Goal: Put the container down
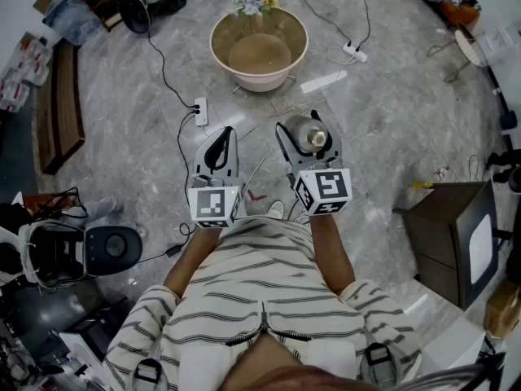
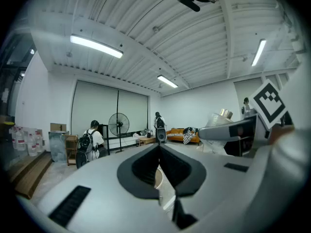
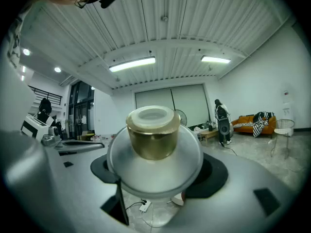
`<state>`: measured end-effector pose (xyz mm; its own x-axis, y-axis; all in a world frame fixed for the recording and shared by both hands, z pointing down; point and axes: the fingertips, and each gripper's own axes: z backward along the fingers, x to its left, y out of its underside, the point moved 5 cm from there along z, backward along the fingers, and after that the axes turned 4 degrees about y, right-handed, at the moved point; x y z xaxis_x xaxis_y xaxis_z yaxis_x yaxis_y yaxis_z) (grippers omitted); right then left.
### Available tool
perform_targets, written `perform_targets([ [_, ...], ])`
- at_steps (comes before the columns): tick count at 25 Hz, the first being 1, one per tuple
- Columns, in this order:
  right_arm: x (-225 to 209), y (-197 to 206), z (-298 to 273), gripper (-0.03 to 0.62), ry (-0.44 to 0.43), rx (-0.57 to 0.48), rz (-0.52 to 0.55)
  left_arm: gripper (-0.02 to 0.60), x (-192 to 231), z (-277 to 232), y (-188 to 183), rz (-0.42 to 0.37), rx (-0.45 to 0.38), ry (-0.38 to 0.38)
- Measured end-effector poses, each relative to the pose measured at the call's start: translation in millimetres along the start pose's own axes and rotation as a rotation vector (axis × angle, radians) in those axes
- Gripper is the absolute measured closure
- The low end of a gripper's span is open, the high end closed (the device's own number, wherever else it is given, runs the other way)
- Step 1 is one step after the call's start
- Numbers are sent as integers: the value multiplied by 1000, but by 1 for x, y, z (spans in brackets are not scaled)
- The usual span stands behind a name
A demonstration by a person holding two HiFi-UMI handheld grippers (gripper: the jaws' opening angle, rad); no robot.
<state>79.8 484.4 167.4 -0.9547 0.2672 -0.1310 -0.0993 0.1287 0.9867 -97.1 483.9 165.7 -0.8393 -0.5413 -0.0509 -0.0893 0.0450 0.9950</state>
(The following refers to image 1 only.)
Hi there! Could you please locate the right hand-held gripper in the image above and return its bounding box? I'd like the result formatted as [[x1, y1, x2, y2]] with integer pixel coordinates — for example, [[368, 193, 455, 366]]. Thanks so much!
[[274, 109, 353, 217]]

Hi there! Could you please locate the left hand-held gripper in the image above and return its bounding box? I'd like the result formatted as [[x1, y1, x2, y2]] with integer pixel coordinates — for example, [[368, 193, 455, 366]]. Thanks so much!
[[187, 126, 246, 230]]

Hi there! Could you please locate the person's left forearm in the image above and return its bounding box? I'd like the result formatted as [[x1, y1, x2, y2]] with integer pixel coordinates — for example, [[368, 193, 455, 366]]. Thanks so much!
[[162, 226, 224, 301]]

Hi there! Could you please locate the person's right forearm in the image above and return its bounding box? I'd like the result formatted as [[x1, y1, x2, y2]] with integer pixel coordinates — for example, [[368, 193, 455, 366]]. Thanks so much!
[[308, 213, 356, 297]]

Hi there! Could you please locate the round glass-top table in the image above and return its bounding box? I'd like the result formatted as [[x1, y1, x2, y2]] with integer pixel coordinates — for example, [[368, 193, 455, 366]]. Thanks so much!
[[209, 6, 309, 94]]

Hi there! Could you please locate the white power strip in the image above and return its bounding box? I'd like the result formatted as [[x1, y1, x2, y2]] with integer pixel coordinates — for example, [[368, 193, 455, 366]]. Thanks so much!
[[342, 42, 369, 63], [194, 97, 209, 128]]

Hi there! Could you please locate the person's striped shirt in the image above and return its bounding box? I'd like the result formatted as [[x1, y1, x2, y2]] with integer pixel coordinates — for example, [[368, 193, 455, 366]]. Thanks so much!
[[103, 216, 422, 391]]

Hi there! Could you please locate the black oval backpack device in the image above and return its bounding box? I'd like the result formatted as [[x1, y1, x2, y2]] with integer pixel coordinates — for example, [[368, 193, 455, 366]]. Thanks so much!
[[83, 225, 144, 277], [121, 0, 151, 35]]

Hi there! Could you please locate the pastel flower bouquet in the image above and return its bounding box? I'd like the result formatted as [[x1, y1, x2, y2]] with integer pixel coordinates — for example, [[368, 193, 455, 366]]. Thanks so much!
[[230, 0, 282, 19]]

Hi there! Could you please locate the dark wooden cabinet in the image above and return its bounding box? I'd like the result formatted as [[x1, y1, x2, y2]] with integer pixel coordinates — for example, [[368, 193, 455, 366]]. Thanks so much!
[[392, 179, 502, 311]]

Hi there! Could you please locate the dark wooden bench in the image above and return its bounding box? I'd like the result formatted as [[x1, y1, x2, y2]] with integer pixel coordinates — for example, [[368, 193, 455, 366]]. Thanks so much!
[[35, 41, 86, 175]]

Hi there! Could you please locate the wooden rack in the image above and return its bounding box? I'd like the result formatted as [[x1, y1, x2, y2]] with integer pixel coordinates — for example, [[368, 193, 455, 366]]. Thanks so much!
[[77, 0, 124, 33]]

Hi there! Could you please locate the black wheeled chair base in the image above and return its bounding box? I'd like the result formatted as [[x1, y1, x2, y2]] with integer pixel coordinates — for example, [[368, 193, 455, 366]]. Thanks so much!
[[486, 148, 521, 197]]

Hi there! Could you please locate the orange sofa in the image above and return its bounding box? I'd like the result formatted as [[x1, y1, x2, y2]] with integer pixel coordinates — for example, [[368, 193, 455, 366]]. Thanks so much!
[[406, 0, 482, 27]]

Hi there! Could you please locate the clear plastic storage bin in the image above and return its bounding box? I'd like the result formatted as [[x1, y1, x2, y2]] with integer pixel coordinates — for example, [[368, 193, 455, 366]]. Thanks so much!
[[42, 0, 103, 47]]

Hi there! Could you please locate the white rounded box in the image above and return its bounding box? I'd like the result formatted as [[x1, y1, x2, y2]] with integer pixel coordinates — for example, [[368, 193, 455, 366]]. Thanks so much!
[[467, 213, 496, 287]]

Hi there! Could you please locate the white curved counter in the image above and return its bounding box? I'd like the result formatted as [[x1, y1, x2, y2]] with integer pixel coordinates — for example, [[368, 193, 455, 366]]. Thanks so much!
[[475, 14, 521, 138]]

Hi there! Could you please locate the pile of white red-label packets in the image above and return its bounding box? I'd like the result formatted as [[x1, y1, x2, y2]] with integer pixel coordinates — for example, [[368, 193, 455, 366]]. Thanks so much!
[[0, 34, 52, 113]]

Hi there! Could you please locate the tan cardboard box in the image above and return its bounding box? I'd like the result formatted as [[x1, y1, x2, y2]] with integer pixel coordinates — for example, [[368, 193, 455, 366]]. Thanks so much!
[[484, 279, 521, 340]]

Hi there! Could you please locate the black power cable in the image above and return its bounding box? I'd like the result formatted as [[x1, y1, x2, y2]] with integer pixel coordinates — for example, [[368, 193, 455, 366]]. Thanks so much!
[[344, 0, 372, 52], [177, 110, 201, 238], [276, 0, 353, 47], [144, 0, 197, 109]]

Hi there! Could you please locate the white cable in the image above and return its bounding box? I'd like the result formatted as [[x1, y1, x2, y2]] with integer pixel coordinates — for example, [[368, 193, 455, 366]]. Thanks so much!
[[325, 45, 348, 68]]

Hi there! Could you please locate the black adapter cable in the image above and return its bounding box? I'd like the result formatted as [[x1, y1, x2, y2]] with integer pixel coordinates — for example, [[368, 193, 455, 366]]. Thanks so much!
[[137, 222, 193, 265]]

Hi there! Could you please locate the white round wire-leg side table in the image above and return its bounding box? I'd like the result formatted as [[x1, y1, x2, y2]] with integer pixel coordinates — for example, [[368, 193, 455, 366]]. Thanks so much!
[[427, 29, 490, 83]]

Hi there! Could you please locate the grey harness strap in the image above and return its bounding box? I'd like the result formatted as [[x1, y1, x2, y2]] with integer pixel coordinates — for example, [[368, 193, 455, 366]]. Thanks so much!
[[132, 356, 164, 391], [361, 327, 398, 389]]

